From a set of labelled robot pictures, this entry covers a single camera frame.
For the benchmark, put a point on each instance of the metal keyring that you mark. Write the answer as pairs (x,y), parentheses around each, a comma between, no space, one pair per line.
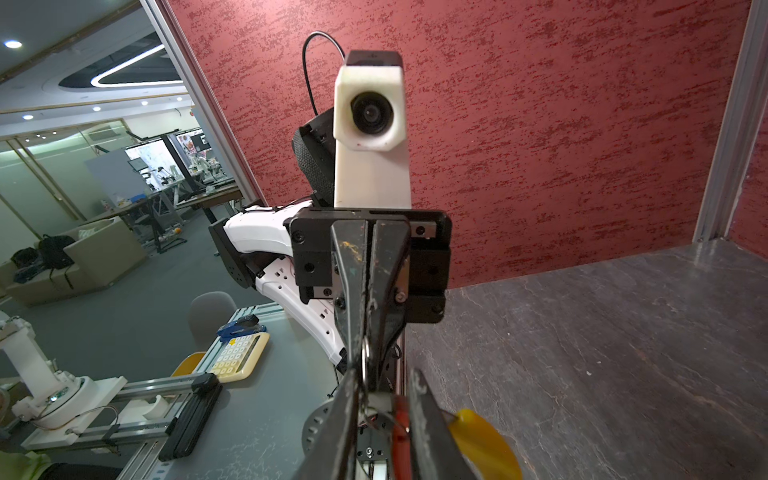
(365,359)

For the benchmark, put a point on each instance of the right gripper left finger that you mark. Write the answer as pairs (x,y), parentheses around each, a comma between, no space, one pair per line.
(332,455)

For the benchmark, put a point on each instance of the right aluminium corner post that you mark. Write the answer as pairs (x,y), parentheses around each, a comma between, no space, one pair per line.
(738,132)

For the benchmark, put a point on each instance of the white robot base outside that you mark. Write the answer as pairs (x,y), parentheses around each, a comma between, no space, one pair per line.
(61,406)

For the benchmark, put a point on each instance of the beige sofa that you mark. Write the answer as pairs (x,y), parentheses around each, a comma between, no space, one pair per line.
(103,252)

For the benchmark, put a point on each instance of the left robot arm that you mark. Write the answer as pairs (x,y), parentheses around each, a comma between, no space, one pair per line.
(286,253)

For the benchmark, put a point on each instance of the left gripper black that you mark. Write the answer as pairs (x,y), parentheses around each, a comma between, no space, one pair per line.
(394,262)

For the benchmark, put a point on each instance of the cream calculator keyboard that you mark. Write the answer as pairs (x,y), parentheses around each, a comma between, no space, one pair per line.
(238,357)

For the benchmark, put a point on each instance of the aluminium corner post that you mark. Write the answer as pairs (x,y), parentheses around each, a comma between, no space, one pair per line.
(738,132)
(209,113)

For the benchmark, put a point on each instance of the grey office chair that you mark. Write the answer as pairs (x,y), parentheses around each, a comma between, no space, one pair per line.
(207,313)

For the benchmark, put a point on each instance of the red capped key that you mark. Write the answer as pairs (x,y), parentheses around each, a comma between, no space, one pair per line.
(401,444)

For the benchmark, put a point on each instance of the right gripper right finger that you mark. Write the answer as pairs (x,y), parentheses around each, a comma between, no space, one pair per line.
(434,452)

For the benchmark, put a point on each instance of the left aluminium corner post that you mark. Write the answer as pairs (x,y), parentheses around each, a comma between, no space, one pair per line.
(209,113)

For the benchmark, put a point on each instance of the yellow capped key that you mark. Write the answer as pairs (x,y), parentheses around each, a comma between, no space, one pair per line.
(483,445)

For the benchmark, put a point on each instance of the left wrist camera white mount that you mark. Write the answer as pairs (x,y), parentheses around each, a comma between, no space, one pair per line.
(372,167)

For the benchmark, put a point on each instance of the blue stapler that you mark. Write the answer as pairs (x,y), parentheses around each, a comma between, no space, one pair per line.
(242,326)

